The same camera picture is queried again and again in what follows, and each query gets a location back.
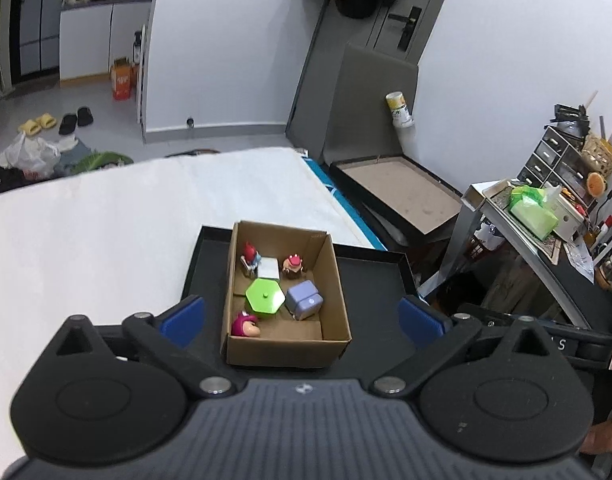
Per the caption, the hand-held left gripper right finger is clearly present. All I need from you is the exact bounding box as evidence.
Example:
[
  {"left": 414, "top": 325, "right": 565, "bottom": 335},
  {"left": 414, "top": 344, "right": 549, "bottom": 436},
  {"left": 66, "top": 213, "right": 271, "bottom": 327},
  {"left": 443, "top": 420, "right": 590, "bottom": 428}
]
[{"left": 370, "top": 294, "right": 557, "bottom": 397}]

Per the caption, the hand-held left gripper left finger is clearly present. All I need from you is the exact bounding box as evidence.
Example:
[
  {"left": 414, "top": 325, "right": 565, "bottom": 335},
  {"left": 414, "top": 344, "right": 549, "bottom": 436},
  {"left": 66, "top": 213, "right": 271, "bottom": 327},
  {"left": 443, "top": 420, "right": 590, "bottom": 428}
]
[{"left": 48, "top": 294, "right": 238, "bottom": 397}]

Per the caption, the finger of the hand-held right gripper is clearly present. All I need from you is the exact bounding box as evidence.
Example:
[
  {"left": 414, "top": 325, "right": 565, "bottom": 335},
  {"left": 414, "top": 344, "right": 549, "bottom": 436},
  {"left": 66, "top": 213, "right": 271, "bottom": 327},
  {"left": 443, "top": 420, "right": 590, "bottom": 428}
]
[{"left": 456, "top": 302, "right": 519, "bottom": 328}]

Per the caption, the pink dinosaur figurine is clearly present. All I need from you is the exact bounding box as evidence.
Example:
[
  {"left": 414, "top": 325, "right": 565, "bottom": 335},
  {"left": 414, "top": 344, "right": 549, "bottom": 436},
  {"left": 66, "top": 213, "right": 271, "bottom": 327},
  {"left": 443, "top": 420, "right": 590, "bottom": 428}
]
[{"left": 231, "top": 311, "right": 263, "bottom": 338}]

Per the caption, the black tray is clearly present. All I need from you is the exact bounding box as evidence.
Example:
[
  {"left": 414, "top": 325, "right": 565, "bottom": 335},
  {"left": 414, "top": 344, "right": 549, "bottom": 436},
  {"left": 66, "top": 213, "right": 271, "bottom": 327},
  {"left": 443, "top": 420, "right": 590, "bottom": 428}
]
[{"left": 180, "top": 225, "right": 420, "bottom": 376}]

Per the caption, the green hexagonal box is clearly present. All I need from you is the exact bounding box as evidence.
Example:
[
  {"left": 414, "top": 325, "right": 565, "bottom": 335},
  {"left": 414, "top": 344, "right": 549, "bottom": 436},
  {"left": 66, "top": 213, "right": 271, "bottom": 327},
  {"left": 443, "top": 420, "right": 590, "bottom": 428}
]
[{"left": 245, "top": 277, "right": 287, "bottom": 317}]

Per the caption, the red figurine with yellow mug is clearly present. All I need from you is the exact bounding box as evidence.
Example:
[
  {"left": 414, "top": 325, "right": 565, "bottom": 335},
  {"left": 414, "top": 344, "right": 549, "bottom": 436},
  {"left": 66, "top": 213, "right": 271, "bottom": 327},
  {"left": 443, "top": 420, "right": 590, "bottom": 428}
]
[{"left": 240, "top": 241, "right": 263, "bottom": 276}]

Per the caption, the brown cardboard box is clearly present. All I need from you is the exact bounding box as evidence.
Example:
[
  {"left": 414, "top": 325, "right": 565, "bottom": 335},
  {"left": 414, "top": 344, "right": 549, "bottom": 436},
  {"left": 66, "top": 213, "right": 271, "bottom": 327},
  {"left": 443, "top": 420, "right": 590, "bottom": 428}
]
[{"left": 221, "top": 220, "right": 353, "bottom": 368}]

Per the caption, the purple cube toy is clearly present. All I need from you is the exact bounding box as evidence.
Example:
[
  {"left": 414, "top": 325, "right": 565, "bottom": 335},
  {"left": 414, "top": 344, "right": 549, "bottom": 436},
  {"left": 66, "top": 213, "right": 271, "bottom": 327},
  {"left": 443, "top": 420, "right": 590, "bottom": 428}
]
[{"left": 285, "top": 281, "right": 325, "bottom": 321}]

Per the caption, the brown figurine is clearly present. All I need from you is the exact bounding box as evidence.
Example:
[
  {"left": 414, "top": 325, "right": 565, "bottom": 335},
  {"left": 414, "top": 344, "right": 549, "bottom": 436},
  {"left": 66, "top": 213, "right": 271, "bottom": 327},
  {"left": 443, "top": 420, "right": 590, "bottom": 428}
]
[{"left": 282, "top": 254, "right": 307, "bottom": 278}]

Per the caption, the person's right hand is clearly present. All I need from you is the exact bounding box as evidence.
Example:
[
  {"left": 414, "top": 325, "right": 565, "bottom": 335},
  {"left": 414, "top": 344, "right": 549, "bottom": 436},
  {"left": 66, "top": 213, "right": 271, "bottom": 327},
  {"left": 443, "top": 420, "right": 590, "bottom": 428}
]
[{"left": 583, "top": 420, "right": 612, "bottom": 457}]

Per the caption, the black desk mat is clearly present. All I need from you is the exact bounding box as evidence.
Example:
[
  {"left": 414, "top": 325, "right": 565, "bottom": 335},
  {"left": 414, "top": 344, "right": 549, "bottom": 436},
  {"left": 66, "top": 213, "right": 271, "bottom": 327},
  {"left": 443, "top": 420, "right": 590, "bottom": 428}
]
[{"left": 536, "top": 240, "right": 612, "bottom": 331}]

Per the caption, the grey metal desk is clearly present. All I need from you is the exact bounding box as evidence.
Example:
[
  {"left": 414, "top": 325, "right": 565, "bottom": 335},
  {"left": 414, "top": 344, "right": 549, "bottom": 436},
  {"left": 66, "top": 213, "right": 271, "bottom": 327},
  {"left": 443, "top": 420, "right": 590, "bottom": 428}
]
[{"left": 418, "top": 180, "right": 612, "bottom": 333}]

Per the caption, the green tissue pack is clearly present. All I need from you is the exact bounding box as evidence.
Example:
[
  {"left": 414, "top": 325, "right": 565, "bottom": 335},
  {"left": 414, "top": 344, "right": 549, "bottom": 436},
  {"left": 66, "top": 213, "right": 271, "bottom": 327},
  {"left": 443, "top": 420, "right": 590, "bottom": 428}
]
[{"left": 508, "top": 185, "right": 559, "bottom": 237}]

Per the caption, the patterned mat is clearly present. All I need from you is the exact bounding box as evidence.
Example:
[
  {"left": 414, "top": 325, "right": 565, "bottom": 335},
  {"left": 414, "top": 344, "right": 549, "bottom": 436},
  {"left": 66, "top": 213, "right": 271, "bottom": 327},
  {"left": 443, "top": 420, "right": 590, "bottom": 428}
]
[{"left": 488, "top": 192, "right": 562, "bottom": 263}]

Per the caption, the black framed brown board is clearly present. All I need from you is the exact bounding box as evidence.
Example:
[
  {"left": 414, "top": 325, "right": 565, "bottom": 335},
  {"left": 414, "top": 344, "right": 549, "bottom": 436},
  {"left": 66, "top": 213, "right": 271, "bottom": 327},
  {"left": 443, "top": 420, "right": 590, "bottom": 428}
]
[{"left": 328, "top": 155, "right": 464, "bottom": 248}]

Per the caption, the grey drawer organizer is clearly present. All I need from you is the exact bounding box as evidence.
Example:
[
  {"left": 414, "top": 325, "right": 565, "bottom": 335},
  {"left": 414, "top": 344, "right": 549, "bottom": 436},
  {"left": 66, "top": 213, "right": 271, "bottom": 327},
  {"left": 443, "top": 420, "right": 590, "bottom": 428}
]
[{"left": 516, "top": 126, "right": 599, "bottom": 206}]

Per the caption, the green cloth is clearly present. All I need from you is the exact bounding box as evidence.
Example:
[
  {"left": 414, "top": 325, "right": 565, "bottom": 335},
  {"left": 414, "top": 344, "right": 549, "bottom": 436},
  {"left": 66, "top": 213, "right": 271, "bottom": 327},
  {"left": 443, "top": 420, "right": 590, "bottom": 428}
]
[{"left": 53, "top": 150, "right": 134, "bottom": 178}]

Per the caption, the wicker basket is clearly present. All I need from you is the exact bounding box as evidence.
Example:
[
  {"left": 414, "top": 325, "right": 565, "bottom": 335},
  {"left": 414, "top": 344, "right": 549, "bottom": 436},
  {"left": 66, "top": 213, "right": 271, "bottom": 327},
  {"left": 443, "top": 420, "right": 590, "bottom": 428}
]
[{"left": 581, "top": 132, "right": 612, "bottom": 177}]

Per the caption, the grey board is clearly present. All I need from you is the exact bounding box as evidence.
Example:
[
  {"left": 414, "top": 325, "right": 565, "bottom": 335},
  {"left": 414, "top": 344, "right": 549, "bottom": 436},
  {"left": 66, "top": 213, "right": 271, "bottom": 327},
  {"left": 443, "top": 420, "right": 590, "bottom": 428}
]
[{"left": 286, "top": 42, "right": 419, "bottom": 166}]

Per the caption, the white plastic bag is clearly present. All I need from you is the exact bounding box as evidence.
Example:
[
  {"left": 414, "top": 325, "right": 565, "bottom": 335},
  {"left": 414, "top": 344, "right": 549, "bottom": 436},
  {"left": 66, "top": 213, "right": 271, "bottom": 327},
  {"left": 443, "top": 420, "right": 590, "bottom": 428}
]
[{"left": 0, "top": 131, "right": 61, "bottom": 178}]

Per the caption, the orange carton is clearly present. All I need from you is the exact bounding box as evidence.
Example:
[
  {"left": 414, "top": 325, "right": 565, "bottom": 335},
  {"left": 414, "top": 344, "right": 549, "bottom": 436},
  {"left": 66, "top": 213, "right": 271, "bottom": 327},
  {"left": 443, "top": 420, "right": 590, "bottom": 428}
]
[{"left": 111, "top": 57, "right": 139, "bottom": 101}]

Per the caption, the white cabinet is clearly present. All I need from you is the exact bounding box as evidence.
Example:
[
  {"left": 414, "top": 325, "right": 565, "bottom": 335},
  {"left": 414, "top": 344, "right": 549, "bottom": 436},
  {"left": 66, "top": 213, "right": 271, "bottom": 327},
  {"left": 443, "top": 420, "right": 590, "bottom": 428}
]
[{"left": 58, "top": 0, "right": 162, "bottom": 83}]

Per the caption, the grey door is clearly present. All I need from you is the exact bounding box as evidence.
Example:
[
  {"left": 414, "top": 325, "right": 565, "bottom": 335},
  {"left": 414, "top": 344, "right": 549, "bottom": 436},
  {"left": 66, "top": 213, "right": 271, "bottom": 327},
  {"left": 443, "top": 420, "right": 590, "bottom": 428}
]
[{"left": 286, "top": 0, "right": 459, "bottom": 136}]

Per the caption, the black framed glass door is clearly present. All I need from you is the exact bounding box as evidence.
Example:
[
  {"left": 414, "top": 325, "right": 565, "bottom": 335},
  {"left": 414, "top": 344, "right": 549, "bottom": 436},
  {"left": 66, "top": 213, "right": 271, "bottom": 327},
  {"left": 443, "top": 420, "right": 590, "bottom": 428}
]
[{"left": 8, "top": 0, "right": 64, "bottom": 83}]

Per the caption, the black door handle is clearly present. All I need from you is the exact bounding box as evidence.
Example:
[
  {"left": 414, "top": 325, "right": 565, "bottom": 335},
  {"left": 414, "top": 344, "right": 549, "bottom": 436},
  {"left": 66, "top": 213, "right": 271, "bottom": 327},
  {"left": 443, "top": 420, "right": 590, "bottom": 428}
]
[{"left": 388, "top": 6, "right": 423, "bottom": 52}]

